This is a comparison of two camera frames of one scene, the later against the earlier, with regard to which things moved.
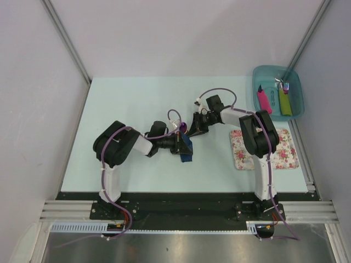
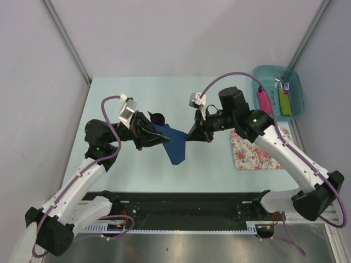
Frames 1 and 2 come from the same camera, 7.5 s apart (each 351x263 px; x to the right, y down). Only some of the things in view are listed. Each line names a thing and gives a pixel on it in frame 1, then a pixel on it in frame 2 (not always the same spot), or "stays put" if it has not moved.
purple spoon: (182, 127) to (157, 118)
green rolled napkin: (285, 104) stays put
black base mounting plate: (186, 211) stays put
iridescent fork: (286, 87) stays put
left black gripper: (179, 147) to (138, 131)
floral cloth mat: (284, 158) stays put
